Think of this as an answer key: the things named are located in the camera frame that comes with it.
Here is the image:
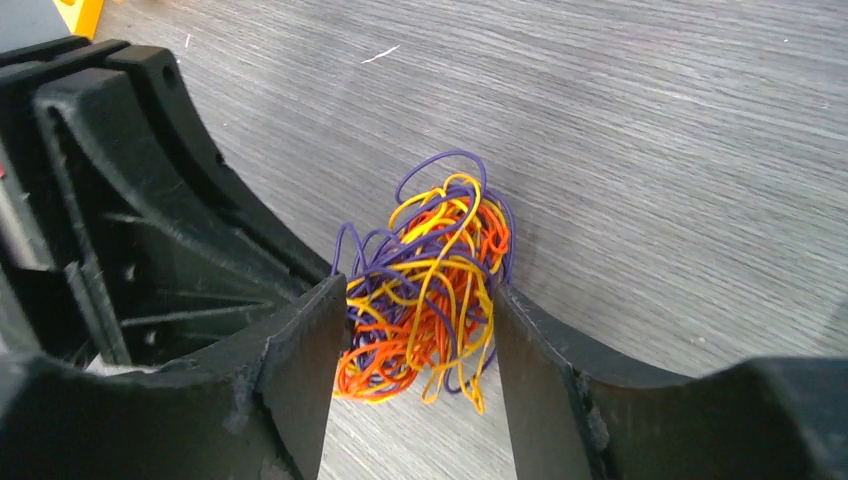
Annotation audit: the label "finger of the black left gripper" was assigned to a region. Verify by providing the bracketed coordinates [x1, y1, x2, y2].
[1, 36, 330, 367]

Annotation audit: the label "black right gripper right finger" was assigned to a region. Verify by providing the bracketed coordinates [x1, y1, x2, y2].
[494, 286, 847, 479]

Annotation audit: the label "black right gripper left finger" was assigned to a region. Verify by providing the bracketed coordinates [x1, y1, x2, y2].
[1, 275, 346, 479]

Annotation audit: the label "yellow cable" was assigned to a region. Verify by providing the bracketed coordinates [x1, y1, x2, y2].
[345, 173, 497, 416]

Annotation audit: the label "purple cable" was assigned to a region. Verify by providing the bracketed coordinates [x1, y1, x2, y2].
[329, 149, 517, 395]

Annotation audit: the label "orange plastic bin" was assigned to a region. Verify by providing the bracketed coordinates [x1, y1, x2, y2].
[54, 0, 105, 40]

